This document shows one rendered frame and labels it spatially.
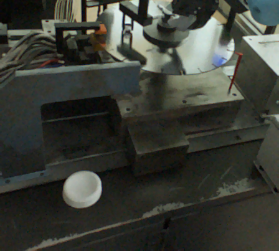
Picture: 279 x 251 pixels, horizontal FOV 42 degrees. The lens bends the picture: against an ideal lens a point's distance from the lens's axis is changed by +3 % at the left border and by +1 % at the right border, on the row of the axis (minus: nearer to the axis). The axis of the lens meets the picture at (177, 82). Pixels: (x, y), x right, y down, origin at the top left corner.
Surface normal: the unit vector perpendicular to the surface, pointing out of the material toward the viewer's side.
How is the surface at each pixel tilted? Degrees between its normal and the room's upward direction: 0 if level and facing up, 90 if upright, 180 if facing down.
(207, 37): 0
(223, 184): 0
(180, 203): 0
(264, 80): 90
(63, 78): 90
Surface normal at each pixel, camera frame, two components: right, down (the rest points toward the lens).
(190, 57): 0.16, -0.78
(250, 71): -0.92, 0.11
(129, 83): 0.36, 0.62
